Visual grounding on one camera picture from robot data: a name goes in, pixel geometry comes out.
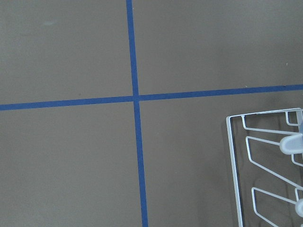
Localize white wire cup holder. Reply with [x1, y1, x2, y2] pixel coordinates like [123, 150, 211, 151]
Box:
[226, 108, 303, 227]

